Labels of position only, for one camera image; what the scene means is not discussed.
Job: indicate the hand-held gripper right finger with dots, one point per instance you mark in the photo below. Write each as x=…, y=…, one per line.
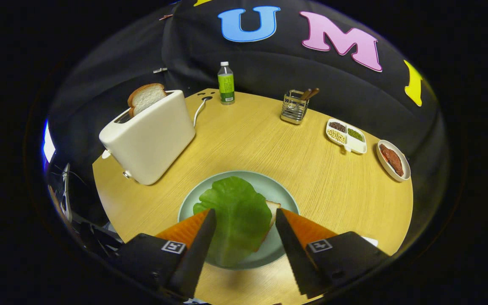
x=292, y=254

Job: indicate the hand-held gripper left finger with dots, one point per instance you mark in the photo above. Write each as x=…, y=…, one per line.
x=197, y=254

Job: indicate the green lettuce leaf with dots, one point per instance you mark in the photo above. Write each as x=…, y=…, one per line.
x=235, y=212

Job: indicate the white bread slice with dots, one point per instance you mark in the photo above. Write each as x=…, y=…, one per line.
x=273, y=207
x=144, y=98

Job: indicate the pale green round plate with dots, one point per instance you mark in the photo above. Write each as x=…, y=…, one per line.
x=269, y=186

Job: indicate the cream white toaster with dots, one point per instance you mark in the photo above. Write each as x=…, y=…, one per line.
x=151, y=140

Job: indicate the white divided bean dish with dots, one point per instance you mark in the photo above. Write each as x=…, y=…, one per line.
x=356, y=146

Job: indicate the red cooked meat slice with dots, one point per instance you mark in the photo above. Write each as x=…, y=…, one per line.
x=392, y=160

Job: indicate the round white meat plate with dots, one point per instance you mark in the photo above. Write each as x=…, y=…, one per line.
x=403, y=159

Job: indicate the green label plastic bottle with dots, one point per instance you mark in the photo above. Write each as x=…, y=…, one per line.
x=226, y=87

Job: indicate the black backdrop cloth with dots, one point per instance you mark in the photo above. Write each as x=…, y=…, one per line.
x=269, y=70

